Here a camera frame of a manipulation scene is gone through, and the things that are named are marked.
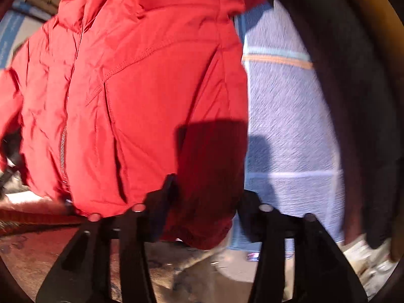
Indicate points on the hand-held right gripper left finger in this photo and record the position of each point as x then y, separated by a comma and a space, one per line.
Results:
169, 192

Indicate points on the person's dark trousers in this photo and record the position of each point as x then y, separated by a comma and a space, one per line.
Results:
356, 107

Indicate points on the red patterned rug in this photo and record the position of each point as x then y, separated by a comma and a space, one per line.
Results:
34, 252

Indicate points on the person's white shoe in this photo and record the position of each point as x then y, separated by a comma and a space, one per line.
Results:
366, 255

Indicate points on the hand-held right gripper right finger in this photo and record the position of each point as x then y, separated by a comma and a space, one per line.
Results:
250, 216

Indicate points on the red puffer jacket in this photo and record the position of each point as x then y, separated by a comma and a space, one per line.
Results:
132, 101

